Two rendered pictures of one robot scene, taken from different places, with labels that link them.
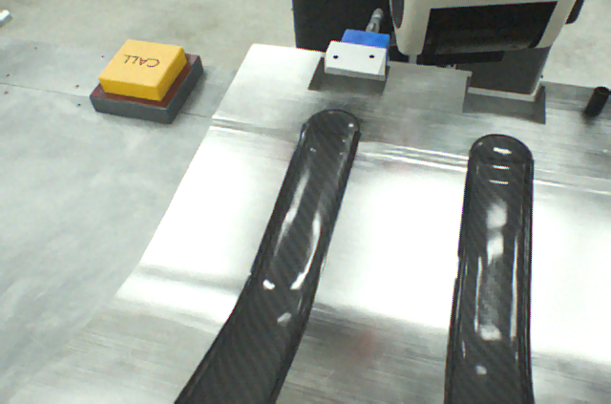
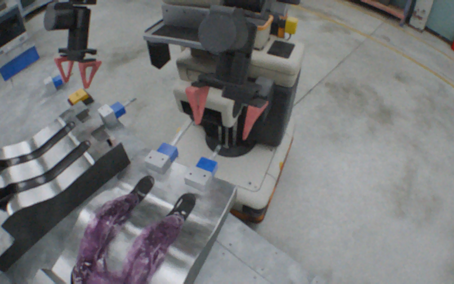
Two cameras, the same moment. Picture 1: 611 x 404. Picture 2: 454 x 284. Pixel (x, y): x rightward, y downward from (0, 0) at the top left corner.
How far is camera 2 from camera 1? 64 cm
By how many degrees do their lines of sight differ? 14
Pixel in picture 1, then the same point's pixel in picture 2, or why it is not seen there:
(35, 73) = (69, 89)
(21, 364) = not seen: hidden behind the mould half
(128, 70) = (73, 96)
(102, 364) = (13, 149)
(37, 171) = (51, 114)
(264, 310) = (36, 154)
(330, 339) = (35, 162)
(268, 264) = (42, 147)
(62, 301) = not seen: hidden behind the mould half
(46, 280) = not seen: hidden behind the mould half
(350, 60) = (103, 111)
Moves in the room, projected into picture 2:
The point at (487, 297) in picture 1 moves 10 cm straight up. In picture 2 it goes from (58, 169) to (40, 144)
